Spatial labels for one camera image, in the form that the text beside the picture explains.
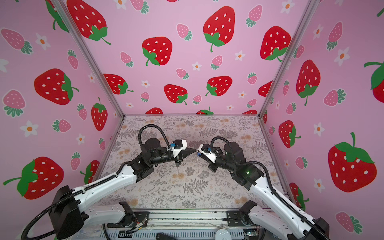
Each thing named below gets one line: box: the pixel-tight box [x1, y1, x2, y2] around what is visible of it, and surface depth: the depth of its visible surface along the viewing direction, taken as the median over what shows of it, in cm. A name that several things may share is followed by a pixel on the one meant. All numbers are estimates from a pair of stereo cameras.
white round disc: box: [214, 228, 232, 240], surface depth 66 cm
